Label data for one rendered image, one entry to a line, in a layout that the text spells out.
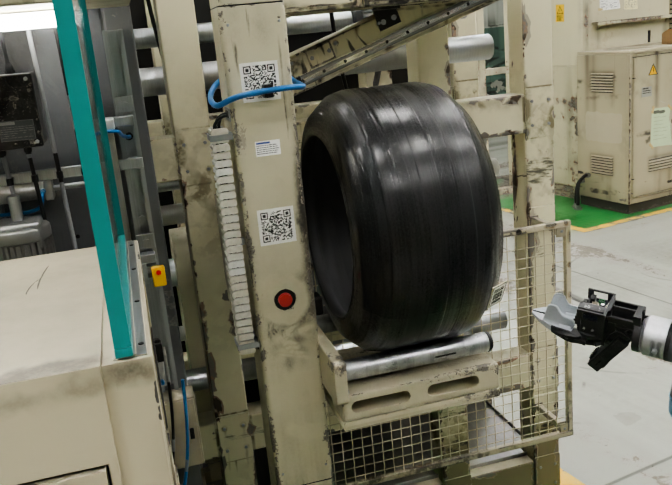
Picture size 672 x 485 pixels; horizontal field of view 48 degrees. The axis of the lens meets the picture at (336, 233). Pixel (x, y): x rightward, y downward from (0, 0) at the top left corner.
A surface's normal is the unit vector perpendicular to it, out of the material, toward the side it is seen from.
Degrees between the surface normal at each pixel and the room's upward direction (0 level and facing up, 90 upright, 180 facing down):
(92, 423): 90
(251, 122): 90
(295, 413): 90
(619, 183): 90
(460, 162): 58
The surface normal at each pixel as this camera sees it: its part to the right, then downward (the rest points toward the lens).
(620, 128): -0.89, 0.19
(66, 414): 0.27, 0.22
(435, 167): 0.19, -0.29
